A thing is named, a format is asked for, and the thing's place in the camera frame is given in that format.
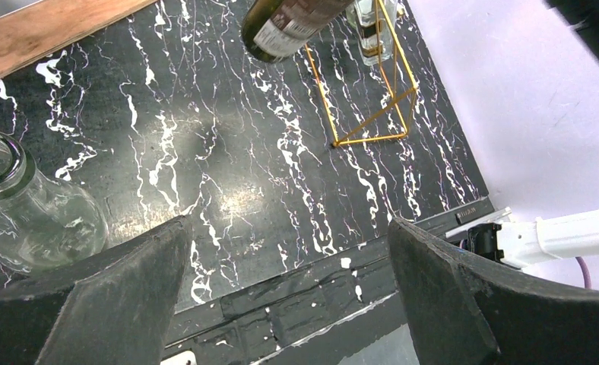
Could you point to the clear round glass bottle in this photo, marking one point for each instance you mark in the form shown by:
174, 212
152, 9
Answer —
44, 223

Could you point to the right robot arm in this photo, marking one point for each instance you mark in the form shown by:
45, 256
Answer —
520, 245

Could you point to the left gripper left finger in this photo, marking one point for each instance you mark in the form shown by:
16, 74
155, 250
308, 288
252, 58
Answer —
114, 307

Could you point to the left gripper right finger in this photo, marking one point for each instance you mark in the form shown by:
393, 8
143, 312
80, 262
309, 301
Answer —
464, 309

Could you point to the wooden board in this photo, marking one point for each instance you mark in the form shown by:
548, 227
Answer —
38, 29

